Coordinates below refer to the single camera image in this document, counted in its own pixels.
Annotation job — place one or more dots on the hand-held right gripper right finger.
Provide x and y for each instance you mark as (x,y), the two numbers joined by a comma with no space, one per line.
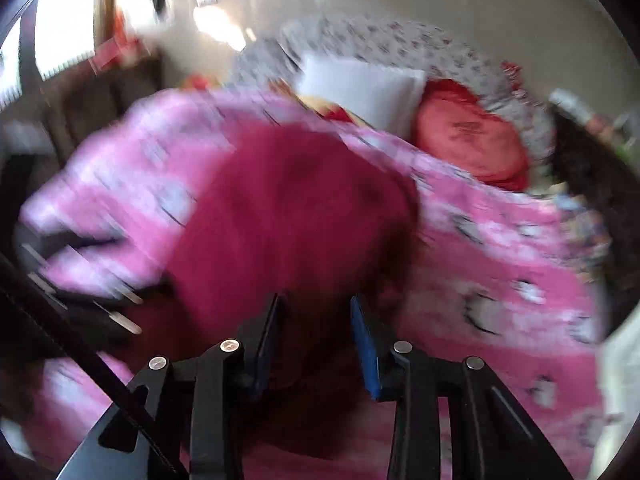
(369,355)

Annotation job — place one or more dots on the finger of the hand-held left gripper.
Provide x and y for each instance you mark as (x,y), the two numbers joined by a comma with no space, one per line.
(95,310)
(75,249)

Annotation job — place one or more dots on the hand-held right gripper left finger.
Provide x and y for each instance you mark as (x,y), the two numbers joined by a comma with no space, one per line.
(260,355)

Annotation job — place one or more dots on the dark red sweater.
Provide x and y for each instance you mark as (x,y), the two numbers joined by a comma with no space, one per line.
(280,200)

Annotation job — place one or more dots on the dark wooden console table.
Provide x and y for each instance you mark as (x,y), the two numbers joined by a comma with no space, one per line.
(100,95)

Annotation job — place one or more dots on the pink penguin print blanket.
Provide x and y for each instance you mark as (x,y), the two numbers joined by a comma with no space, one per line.
(500,270)

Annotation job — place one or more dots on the red box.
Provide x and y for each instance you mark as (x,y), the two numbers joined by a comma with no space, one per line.
(117,45)

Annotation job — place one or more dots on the yellow and red cloth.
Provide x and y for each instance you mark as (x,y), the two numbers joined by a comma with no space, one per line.
(200,81)

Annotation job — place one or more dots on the window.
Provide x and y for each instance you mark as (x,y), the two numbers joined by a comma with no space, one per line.
(60,25)

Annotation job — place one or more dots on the red heart cushion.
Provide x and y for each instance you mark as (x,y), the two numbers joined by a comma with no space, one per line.
(470,135)

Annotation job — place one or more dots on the white cloth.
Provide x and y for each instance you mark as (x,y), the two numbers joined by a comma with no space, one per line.
(617,400)

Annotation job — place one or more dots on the white pillow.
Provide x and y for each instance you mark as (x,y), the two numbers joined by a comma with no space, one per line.
(365,87)

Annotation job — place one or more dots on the dark carved wooden headboard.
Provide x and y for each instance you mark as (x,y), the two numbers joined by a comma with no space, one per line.
(585,170)

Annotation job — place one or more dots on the large floral pillow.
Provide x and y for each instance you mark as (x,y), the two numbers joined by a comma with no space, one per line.
(410,50)

